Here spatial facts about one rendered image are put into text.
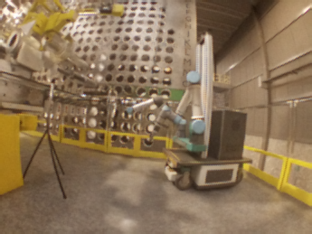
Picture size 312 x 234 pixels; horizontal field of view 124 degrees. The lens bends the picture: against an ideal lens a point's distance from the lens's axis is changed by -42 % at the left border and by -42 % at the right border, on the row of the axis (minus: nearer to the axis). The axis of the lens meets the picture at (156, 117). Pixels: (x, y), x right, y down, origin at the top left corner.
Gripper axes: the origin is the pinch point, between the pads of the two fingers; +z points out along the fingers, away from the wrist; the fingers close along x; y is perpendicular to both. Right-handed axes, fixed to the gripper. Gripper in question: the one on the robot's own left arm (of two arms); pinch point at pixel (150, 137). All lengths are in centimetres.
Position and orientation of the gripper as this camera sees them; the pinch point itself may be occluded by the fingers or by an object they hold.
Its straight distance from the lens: 131.5
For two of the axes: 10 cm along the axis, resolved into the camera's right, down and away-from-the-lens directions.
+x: 0.1, 1.0, -9.9
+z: -4.9, 8.7, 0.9
